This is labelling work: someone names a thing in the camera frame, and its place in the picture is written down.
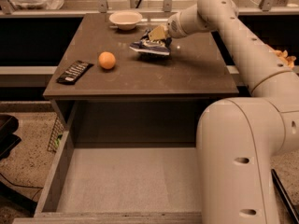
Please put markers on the open grey top drawer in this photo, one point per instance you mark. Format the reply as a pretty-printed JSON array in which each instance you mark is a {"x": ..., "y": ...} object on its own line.
[{"x": 124, "y": 163}]

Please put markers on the white bowl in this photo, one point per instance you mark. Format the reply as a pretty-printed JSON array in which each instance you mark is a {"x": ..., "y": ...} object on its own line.
[{"x": 125, "y": 20}]

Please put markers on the blue chip bag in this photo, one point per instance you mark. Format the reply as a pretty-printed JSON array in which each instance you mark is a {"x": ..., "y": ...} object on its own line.
[{"x": 155, "y": 47}]

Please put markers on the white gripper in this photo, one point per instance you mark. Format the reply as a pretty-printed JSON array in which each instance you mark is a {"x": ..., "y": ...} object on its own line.
[{"x": 175, "y": 27}]

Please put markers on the yellow cloth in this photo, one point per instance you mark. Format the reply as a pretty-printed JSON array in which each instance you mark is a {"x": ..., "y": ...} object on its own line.
[{"x": 285, "y": 57}]

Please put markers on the wire mesh basket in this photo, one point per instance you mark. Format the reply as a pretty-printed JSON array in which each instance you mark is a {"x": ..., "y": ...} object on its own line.
[{"x": 55, "y": 136}]

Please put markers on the black rod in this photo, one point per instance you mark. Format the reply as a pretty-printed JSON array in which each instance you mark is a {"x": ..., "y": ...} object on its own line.
[{"x": 293, "y": 210}]

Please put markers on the black snack bar wrapper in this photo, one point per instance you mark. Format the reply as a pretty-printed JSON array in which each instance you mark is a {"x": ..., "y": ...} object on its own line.
[{"x": 74, "y": 72}]

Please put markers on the orange fruit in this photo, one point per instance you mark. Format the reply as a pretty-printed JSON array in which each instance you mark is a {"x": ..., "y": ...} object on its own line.
[{"x": 106, "y": 60}]

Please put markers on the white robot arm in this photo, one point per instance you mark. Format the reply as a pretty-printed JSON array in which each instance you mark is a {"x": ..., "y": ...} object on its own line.
[{"x": 236, "y": 137}]

